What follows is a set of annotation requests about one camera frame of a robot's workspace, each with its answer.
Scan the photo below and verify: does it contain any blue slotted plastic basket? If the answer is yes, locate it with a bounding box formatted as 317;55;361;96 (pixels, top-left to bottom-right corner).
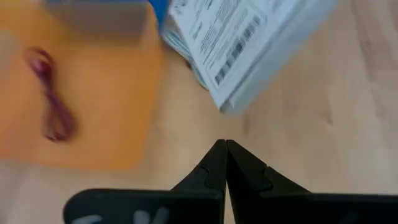
146;0;171;30

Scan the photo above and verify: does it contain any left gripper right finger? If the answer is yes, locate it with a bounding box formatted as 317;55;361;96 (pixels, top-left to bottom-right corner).
226;139;398;224

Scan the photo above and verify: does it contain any magenta braided cable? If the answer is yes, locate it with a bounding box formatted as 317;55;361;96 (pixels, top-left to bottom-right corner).
24;46;77;142

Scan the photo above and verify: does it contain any orange mat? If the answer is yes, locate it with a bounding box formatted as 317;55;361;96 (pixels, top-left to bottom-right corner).
0;0;164;171

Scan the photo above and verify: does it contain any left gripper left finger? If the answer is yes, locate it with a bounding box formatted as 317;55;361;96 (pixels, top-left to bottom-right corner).
63;139;228;224

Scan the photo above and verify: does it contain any white box with printed label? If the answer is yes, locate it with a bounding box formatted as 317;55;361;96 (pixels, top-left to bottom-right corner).
161;0;340;114

